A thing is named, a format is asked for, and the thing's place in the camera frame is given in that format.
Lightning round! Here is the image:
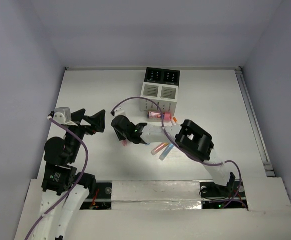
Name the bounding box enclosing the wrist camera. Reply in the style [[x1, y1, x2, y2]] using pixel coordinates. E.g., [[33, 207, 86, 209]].
[[111, 106, 126, 117], [48, 107, 73, 125]]

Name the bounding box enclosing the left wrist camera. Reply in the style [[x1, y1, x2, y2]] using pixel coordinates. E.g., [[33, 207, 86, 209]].
[[48, 107, 73, 125]]

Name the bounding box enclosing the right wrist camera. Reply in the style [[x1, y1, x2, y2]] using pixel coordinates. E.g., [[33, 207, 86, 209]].
[[111, 106, 126, 117]]

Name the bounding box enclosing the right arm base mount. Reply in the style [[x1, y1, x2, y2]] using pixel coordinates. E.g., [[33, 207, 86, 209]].
[[199, 180, 248, 210]]

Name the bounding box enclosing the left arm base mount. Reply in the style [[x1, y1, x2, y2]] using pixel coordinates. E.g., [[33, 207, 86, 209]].
[[80, 181, 113, 210]]

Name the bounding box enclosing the foil covered front board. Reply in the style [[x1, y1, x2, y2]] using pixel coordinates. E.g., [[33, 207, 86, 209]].
[[111, 180, 203, 211]]

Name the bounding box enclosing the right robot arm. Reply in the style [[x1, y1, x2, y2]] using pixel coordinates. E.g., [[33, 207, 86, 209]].
[[111, 115, 238, 199]]

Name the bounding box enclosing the back wall rail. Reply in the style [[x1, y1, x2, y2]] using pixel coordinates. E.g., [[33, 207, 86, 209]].
[[64, 65, 243, 72]]

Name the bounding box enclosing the pink capped tube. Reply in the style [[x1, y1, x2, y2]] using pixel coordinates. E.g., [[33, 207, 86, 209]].
[[146, 111, 173, 123]]

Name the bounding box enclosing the black organizer container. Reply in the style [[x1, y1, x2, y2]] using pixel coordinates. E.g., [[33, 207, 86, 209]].
[[144, 67, 181, 86]]

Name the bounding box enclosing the right aluminium rail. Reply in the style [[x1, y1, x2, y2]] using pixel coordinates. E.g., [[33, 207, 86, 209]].
[[235, 70, 277, 178]]

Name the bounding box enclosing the white organizer container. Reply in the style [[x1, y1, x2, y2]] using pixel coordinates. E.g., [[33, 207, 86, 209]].
[[141, 82, 179, 115]]

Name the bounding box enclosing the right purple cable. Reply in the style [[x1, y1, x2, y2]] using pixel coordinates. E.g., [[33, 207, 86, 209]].
[[111, 96, 243, 210]]

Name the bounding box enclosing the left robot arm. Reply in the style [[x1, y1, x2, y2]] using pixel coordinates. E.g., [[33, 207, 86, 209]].
[[25, 107, 106, 240]]

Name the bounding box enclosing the orange pink glue stick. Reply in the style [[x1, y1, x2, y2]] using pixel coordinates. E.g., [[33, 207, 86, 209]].
[[151, 142, 169, 156]]

